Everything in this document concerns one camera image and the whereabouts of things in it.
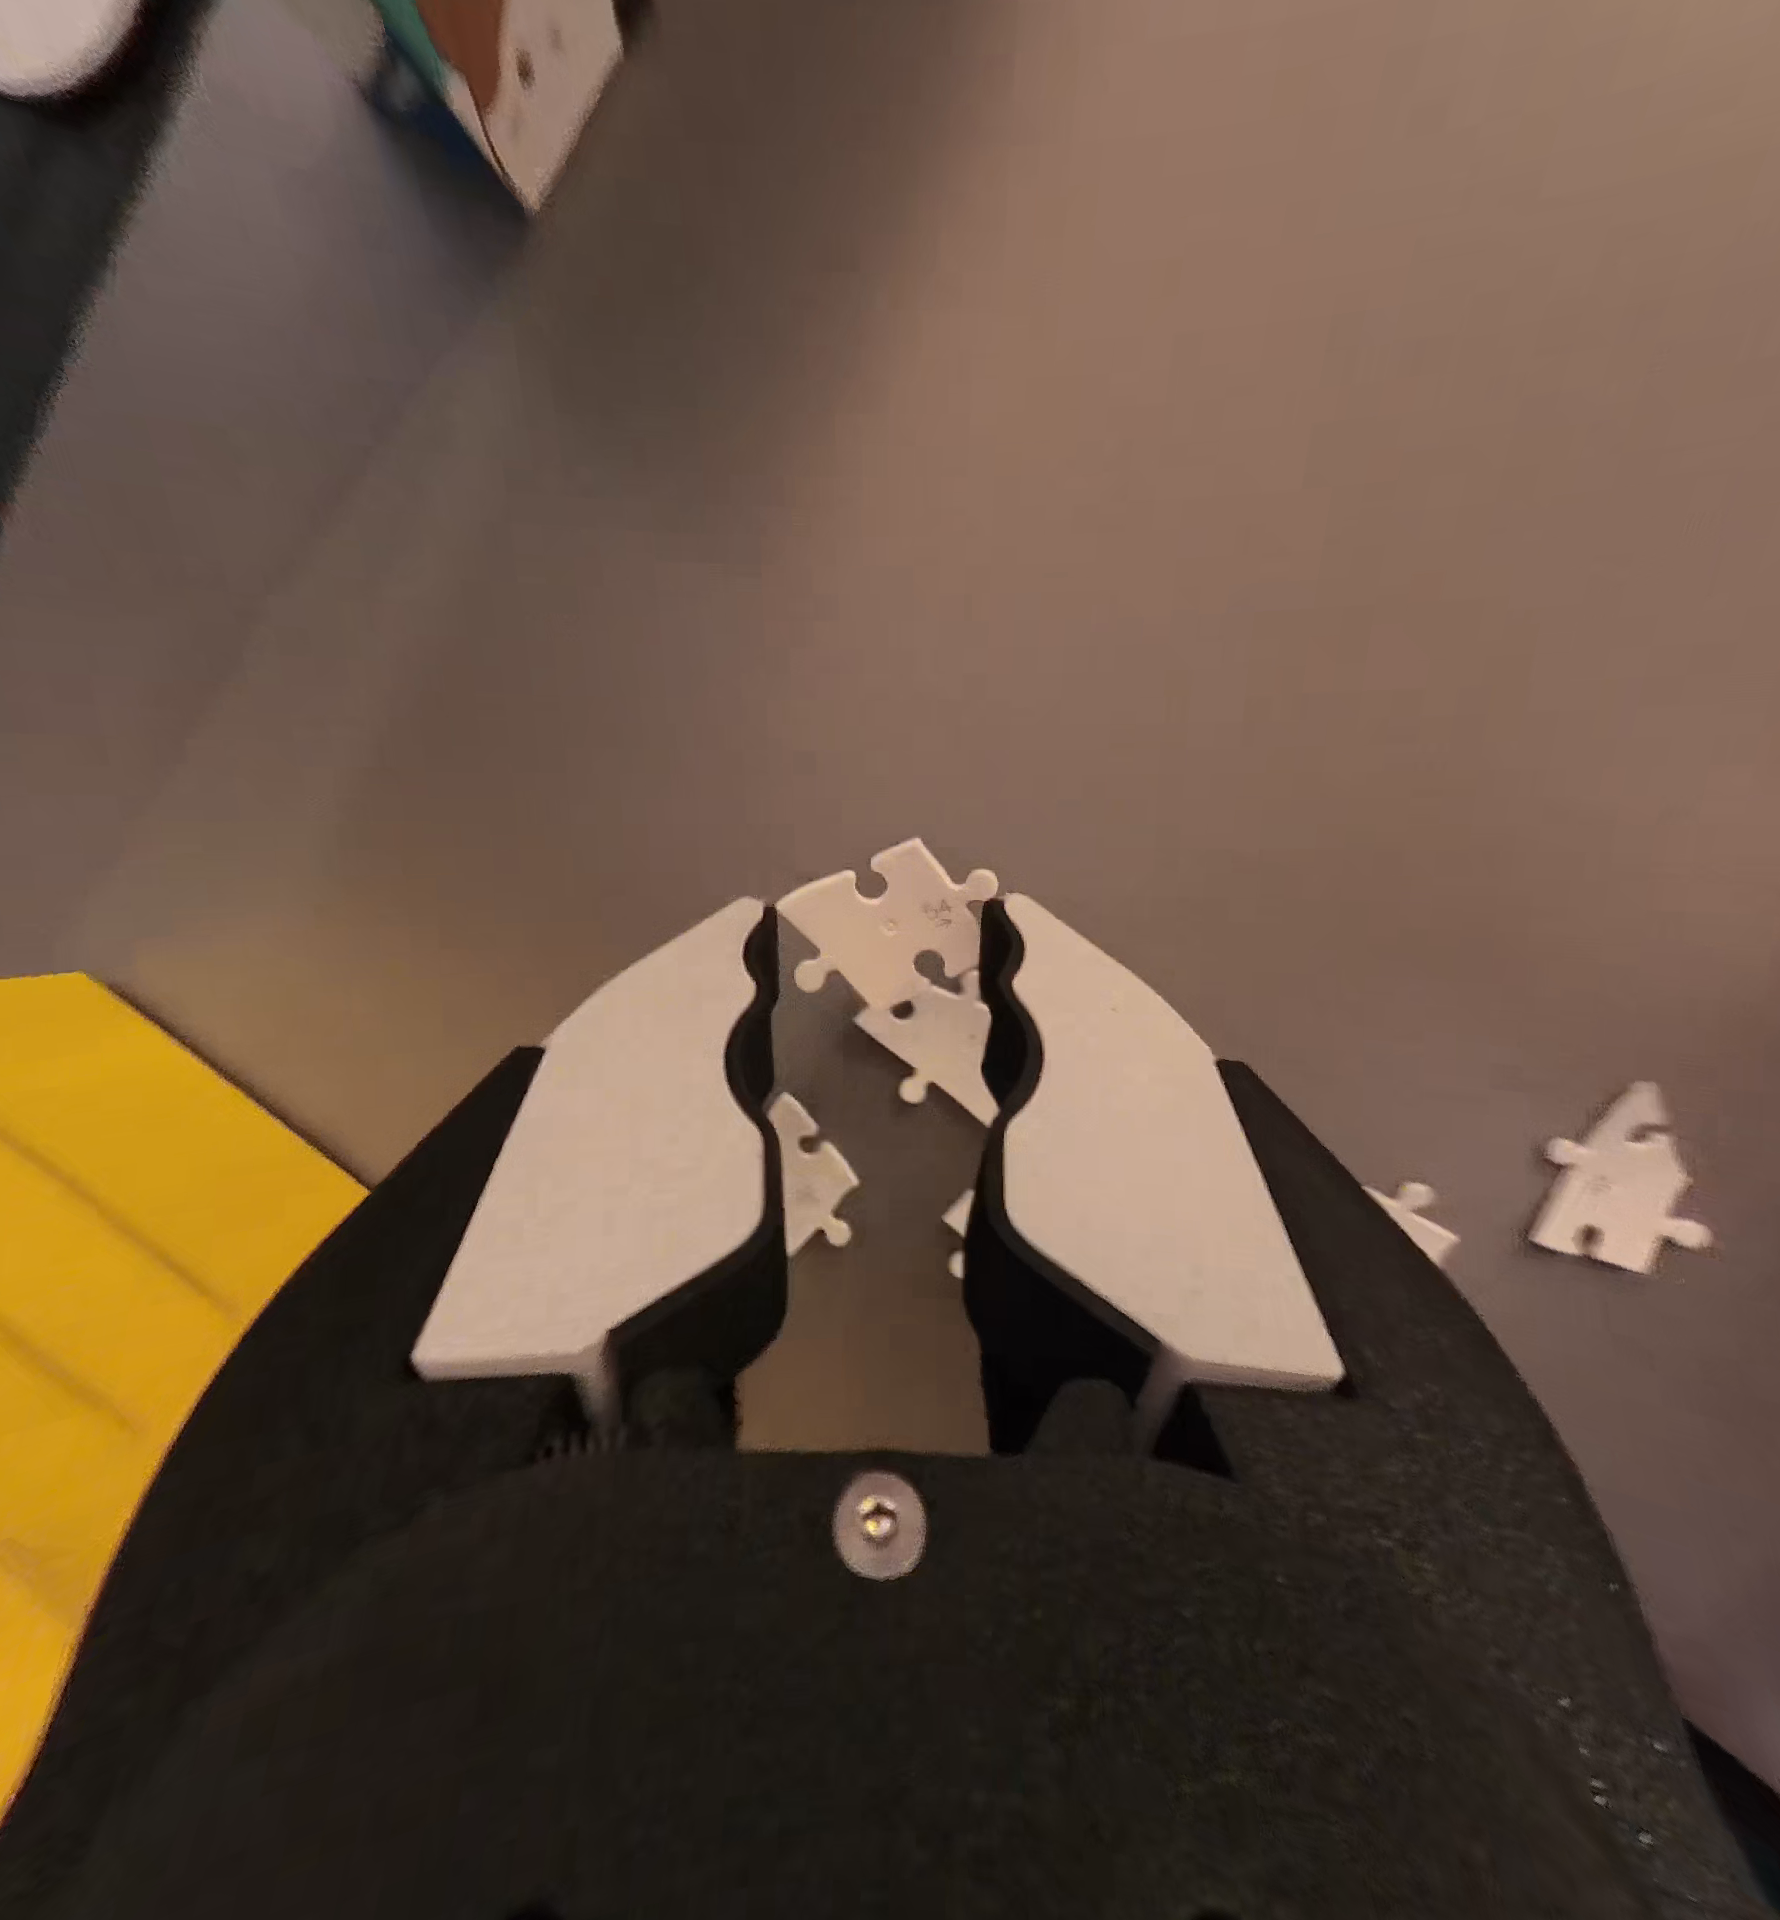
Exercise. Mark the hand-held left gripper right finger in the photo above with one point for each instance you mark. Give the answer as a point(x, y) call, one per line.
point(1148, 1169)

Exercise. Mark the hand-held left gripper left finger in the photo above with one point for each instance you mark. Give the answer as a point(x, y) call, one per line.
point(606, 1140)

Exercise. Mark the single curved puzzle piece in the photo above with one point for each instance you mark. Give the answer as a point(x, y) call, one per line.
point(891, 913)

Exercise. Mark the pile of white puzzle pieces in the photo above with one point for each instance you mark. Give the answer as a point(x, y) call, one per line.
point(1608, 1184)

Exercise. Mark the colourful puzzle box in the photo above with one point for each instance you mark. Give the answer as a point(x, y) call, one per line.
point(530, 92)

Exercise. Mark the yellow plastic bin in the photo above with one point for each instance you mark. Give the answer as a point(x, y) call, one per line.
point(81, 1274)

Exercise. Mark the white round object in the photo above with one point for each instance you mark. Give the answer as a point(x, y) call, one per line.
point(18, 40)

